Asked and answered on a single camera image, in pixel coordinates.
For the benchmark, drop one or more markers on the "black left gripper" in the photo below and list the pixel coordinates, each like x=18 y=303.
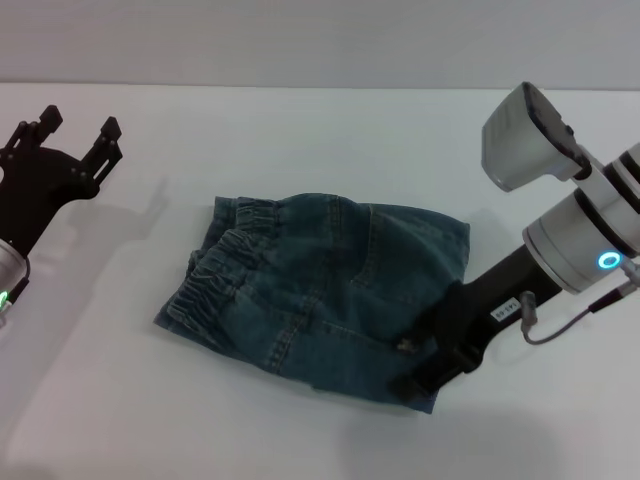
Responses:
x=35 y=185

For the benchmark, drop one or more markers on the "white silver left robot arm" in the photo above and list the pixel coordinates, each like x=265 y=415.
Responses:
x=10 y=280

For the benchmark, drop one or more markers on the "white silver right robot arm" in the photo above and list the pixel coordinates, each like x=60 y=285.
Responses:
x=585 y=225

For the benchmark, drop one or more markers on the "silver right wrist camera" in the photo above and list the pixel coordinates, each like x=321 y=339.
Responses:
x=530 y=140

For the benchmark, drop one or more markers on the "blue denim shorts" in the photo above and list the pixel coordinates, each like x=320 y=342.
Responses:
x=325 y=290

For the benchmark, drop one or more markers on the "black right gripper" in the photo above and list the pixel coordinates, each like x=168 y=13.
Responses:
x=505 y=305

